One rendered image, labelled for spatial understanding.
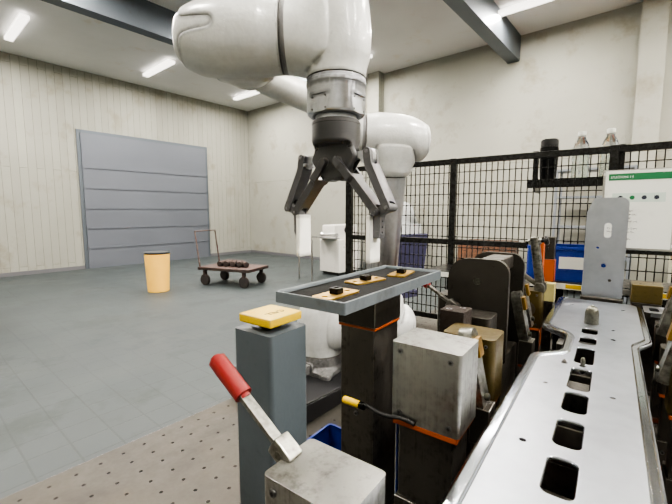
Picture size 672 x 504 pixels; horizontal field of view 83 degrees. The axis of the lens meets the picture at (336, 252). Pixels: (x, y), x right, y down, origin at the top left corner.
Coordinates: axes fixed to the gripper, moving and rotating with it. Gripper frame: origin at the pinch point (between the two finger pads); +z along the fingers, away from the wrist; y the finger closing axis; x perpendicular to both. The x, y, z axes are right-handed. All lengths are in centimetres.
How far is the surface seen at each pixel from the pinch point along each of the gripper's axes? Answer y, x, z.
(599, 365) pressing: 34, 38, 23
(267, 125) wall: -805, 744, -257
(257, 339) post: 0.1, -16.6, 9.7
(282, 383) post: 2.4, -14.6, 15.6
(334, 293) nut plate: 0.2, -0.7, 6.6
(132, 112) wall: -917, 412, -243
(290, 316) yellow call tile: 1.8, -12.5, 7.4
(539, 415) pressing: 28.3, 11.5, 23.0
